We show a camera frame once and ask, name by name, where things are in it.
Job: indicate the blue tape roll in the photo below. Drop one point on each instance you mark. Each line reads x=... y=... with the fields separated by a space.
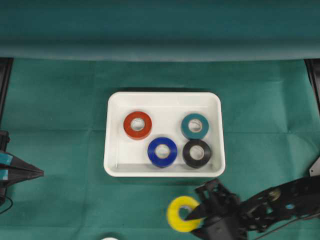
x=162 y=152

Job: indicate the black aluminium frame rail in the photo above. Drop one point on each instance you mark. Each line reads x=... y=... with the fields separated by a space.
x=6 y=64

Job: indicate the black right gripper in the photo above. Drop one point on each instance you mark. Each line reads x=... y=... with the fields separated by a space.
x=219 y=211

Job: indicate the red tape roll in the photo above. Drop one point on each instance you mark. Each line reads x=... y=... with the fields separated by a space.
x=137 y=134

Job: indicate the green tape roll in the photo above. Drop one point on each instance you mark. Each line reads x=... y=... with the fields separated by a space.
x=188 y=133

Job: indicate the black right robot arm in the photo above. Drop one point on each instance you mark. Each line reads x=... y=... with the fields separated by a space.
x=295 y=200

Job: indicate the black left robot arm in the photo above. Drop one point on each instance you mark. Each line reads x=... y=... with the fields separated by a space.
x=4 y=140

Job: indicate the white tape roll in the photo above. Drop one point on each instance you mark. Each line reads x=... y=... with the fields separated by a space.
x=110 y=238

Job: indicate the black tape roll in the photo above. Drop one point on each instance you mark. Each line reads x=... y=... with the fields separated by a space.
x=193 y=162

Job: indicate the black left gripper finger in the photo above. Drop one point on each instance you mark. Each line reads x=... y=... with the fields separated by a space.
x=10 y=177
x=9 y=161

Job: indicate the white plastic tray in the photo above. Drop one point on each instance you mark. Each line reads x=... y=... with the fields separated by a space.
x=126 y=157

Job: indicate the yellow tape roll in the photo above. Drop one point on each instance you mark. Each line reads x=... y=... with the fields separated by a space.
x=173 y=214

